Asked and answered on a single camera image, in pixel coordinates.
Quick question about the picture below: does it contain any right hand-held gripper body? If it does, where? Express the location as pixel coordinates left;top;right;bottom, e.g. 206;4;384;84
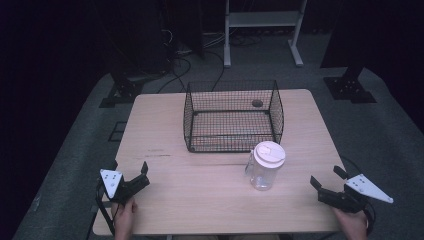
317;173;395;214

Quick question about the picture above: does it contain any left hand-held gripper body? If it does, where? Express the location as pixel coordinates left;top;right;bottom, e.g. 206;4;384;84
99;168;151;205

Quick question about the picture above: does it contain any person's right hand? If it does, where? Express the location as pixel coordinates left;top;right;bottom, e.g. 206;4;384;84
332;207;370;240

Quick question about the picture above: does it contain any person's left hand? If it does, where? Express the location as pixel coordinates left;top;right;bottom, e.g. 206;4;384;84
111;197;139;240

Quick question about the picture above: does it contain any clear jar with white lid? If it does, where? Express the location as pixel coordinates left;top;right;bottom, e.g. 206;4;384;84
244;140;287;192

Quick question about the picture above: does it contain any black stand base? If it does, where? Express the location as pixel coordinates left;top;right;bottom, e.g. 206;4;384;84
322;65;378;105
98;70;145;109

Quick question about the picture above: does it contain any white metal stand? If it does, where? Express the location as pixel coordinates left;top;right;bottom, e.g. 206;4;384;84
223;0;308;69

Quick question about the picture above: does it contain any right hand-held gripper cable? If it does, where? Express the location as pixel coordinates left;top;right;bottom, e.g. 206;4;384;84
339;155;377;236

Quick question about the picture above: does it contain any black wire mesh basket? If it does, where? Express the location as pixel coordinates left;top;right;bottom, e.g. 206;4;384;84
182;79;285;154

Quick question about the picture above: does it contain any black floor cable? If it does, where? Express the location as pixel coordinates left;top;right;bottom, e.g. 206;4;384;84
156;49;226;95

